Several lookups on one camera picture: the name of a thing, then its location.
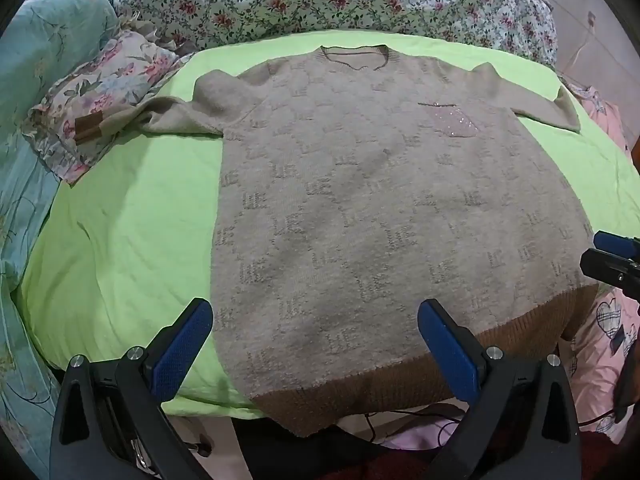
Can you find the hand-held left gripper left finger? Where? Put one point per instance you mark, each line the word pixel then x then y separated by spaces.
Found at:
pixel 184 342

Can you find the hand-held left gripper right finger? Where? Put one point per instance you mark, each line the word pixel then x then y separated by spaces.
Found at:
pixel 447 355

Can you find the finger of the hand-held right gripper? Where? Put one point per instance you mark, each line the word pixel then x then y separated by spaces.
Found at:
pixel 616 244

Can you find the beige knitted sweater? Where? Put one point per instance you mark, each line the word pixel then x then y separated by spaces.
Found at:
pixel 380 220

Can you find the green bed sheet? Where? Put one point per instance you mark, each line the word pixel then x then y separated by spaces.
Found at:
pixel 135 260

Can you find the pink patterned cloth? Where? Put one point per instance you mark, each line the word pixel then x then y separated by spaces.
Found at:
pixel 600 360

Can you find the pink floral pillow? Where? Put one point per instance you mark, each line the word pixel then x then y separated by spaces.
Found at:
pixel 100 95

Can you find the teal floral duvet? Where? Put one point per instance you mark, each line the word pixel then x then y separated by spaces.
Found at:
pixel 35 85

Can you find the red floral quilt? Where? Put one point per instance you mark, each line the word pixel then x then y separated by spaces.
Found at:
pixel 325 0

